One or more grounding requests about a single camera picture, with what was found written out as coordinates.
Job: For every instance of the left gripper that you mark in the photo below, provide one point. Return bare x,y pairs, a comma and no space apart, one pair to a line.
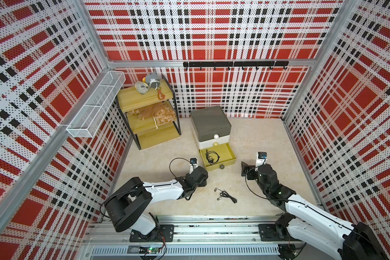
203,183

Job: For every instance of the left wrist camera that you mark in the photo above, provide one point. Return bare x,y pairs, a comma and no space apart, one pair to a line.
193,164

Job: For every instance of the white drawer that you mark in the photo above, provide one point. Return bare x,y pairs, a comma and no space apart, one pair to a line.
213,142

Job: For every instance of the brown plush bear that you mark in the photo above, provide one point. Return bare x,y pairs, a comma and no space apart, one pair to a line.
160,113

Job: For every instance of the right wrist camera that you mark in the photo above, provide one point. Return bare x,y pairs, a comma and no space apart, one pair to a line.
261,159

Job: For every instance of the white wire mesh basket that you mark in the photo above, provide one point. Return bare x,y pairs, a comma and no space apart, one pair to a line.
97,104

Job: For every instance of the black earphones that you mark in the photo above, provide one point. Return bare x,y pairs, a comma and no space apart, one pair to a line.
224,194
212,157

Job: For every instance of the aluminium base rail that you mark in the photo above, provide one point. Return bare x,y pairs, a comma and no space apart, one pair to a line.
195,236

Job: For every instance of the three-drawer storage cabinet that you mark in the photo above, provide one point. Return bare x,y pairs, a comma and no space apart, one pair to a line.
211,130

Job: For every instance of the green circuit board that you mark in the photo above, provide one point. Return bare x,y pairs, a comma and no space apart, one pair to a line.
149,250

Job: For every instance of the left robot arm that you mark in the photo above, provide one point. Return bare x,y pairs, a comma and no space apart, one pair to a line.
126,207

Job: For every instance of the wooden three-tier shelf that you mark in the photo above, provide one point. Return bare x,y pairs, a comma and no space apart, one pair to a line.
146,134

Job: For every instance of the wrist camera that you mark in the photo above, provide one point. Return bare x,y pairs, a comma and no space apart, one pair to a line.
261,159
193,164

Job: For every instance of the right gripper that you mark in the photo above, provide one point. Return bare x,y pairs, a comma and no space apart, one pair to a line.
244,170

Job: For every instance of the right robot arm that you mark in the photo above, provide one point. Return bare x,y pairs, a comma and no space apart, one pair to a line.
338,238

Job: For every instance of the orange carabiner toy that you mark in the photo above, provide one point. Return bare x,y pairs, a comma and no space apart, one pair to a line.
161,96

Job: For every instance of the black wall hook rail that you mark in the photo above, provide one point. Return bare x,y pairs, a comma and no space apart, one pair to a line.
231,64

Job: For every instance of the grey plush toy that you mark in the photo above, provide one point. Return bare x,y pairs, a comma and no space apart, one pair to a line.
152,80

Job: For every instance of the grey top drawer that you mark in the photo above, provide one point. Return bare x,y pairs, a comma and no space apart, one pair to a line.
208,122

